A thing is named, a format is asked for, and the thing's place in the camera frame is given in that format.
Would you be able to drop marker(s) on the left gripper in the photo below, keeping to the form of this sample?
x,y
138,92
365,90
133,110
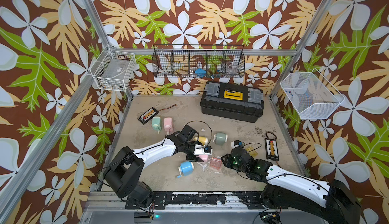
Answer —
x,y
193,157

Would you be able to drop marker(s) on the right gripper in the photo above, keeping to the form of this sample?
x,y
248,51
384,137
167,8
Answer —
x,y
225,159

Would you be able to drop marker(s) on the blue pencil sharpener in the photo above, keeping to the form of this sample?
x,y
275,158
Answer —
x,y
186,168

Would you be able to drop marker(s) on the pink sharpener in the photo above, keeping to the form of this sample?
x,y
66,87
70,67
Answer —
x,y
168,125
204,158

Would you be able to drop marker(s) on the clear pink tray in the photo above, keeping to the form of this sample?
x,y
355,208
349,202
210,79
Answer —
x,y
215,163

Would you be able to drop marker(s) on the green sharpener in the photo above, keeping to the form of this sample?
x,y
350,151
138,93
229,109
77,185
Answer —
x,y
156,124
220,138

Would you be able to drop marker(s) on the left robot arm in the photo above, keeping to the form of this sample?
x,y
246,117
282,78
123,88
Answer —
x,y
124,171

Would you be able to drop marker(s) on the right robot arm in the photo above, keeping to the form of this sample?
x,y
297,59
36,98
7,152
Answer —
x,y
331,201

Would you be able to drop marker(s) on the clear yellow tray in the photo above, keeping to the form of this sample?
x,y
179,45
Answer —
x,y
251,151

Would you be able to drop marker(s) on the yellow pencil sharpener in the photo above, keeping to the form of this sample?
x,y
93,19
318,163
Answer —
x,y
203,140

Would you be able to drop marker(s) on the black battery holder right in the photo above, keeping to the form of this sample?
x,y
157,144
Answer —
x,y
271,146

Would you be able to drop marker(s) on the black battery holder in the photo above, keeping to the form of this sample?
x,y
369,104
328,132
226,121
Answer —
x,y
271,146
151,113

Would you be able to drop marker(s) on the black plastic toolbox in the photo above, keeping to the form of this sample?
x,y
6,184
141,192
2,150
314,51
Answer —
x,y
232,101

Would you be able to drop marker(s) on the black battery holder left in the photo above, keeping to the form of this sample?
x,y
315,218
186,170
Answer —
x,y
151,113

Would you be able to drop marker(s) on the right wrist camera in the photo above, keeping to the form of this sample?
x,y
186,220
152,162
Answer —
x,y
237,143

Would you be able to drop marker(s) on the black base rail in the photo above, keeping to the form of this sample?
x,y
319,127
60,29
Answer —
x,y
251,199

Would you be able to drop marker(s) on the black wire basket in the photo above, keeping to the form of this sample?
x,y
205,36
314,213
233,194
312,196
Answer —
x,y
198,61

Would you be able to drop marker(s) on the white wire basket right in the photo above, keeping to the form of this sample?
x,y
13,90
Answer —
x,y
312,95

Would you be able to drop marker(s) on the white wire basket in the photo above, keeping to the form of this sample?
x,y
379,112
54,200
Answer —
x,y
312,95
113,69

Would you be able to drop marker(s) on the white wire basket left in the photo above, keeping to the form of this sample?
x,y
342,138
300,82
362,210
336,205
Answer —
x,y
113,69

